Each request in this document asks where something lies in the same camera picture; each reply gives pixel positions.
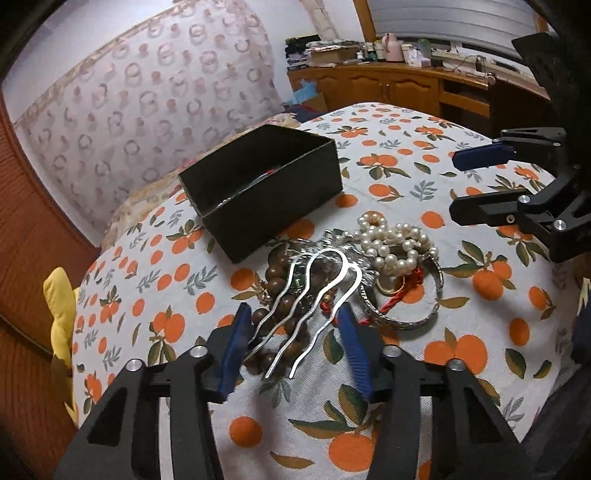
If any cardboard box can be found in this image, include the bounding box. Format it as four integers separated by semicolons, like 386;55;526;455
309;45;361;65

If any wooden cabinet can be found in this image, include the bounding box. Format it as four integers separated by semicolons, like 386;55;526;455
286;62;555;139

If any orange-print tablecloth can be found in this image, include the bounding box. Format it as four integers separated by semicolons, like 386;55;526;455
71;102;583;480

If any stack of dark clothes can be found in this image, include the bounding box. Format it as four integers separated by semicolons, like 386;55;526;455
284;37;310;70

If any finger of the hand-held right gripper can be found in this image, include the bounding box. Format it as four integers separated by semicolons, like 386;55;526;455
451;127;568;184
449;165;591;264

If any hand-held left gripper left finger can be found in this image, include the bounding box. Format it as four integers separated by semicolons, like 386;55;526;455
53;304;253;480

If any wooden bead bracelet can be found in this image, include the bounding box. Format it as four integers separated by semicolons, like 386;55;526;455
242;249;342;377

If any silver hair comb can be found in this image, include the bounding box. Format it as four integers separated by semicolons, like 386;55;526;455
249;230;382;381

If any beige tied curtain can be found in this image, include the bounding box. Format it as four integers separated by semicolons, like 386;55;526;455
300;0;338;42

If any black jewelry box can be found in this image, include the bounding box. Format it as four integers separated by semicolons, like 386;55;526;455
178;124;345;265

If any brown floor carton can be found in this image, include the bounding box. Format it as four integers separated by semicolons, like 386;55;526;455
300;92;328;114

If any gold ring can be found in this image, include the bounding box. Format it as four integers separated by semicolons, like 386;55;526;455
376;277;409;297

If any patterned cloth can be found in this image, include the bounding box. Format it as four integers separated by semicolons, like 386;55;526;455
307;39;361;51

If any red cord bracelet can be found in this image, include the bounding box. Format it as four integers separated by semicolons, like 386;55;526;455
360;265;426;326

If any grey window blind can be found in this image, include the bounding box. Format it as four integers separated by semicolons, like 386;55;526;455
367;0;550;47

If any yellow plush toy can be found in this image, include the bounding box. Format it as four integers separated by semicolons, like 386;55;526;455
43;267;79;423

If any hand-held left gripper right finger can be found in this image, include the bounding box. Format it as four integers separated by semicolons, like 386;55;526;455
338;305;542;480

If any circle-pattern sheer curtain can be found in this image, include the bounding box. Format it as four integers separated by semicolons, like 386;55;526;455
11;0;284;236

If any silver bangle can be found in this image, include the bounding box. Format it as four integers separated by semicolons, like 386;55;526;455
365;251;445;329

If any blue bag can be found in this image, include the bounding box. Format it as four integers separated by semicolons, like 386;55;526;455
293;78;324;104

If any wooden slatted wardrobe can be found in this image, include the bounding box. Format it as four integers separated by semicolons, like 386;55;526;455
0;106;102;480

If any wooden window frame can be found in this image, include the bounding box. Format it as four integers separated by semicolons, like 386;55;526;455
353;0;377;42

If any white pearl necklace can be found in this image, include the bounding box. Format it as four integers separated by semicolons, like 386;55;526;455
342;211;439;278

